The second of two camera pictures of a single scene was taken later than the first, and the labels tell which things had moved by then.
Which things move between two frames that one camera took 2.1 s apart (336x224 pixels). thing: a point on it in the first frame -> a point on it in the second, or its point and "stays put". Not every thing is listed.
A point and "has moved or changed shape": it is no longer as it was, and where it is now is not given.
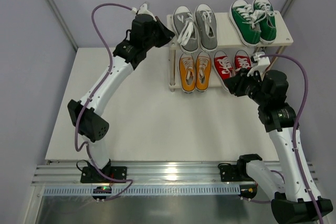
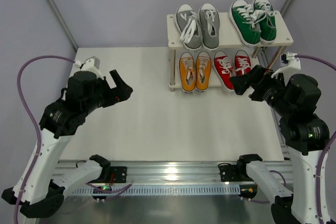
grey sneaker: x=206 y=23 has moved or changed shape
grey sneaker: x=186 y=29 has moved or changed shape
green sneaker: x=246 y=19 stays put
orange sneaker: x=203 y=72 stays put
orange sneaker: x=187 y=72 stays put
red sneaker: x=242 y=60 stays put
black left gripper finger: x=162 y=34 -> x=122 y=92
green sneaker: x=266 y=20 stays put
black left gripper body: x=163 y=33 -> x=111 y=93
